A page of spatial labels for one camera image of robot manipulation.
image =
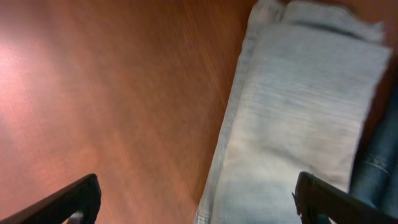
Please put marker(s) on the dark blue jeans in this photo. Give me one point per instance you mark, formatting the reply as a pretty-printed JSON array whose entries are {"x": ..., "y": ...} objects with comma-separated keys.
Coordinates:
[{"x": 374, "y": 178}]

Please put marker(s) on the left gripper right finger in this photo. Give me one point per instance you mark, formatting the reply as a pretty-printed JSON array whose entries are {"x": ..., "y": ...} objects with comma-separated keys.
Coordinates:
[{"x": 319, "y": 202}]

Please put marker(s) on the light blue jeans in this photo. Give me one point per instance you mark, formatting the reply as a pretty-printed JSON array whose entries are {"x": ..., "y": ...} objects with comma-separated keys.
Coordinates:
[{"x": 301, "y": 93}]

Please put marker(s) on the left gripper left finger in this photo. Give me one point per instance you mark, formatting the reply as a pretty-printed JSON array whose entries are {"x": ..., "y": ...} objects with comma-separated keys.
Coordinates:
[{"x": 78, "y": 202}]

